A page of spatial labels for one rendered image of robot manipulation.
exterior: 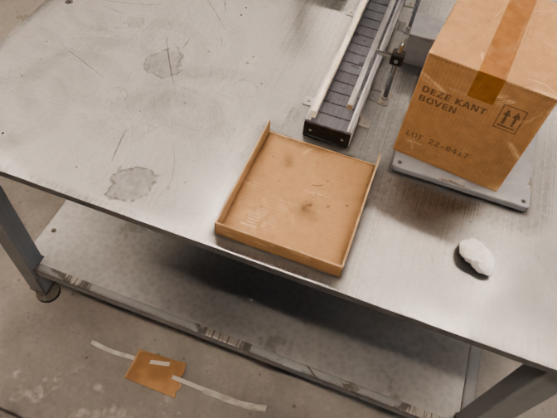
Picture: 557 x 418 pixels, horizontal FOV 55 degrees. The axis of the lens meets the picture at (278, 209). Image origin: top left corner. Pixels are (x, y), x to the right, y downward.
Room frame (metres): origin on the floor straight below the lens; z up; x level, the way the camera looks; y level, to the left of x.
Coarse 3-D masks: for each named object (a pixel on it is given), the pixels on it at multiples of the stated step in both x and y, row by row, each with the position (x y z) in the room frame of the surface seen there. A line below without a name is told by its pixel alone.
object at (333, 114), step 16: (384, 0) 1.34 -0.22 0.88; (368, 16) 1.26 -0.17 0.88; (368, 32) 1.19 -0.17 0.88; (384, 32) 1.20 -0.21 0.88; (352, 48) 1.12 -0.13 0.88; (368, 48) 1.12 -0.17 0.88; (352, 64) 1.06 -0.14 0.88; (336, 80) 0.99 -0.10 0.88; (352, 80) 1.00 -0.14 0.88; (336, 96) 0.94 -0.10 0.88; (320, 112) 0.88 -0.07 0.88; (336, 112) 0.89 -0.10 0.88; (352, 112) 0.89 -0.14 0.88; (336, 128) 0.84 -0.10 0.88
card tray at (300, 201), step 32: (256, 160) 0.75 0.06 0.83; (288, 160) 0.77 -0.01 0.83; (320, 160) 0.78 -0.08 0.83; (352, 160) 0.79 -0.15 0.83; (256, 192) 0.67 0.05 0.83; (288, 192) 0.68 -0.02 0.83; (320, 192) 0.69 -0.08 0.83; (352, 192) 0.70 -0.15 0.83; (224, 224) 0.58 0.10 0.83; (256, 224) 0.59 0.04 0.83; (288, 224) 0.60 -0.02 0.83; (320, 224) 0.61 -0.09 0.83; (352, 224) 0.62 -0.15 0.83; (288, 256) 0.52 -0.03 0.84; (320, 256) 0.53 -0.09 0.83
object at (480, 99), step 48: (480, 0) 1.01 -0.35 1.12; (528, 0) 1.03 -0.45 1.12; (432, 48) 0.83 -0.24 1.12; (480, 48) 0.85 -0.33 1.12; (528, 48) 0.87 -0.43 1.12; (432, 96) 0.81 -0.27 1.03; (480, 96) 0.78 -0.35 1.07; (528, 96) 0.75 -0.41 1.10; (432, 144) 0.79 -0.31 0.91; (480, 144) 0.76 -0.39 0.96; (528, 144) 0.74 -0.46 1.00
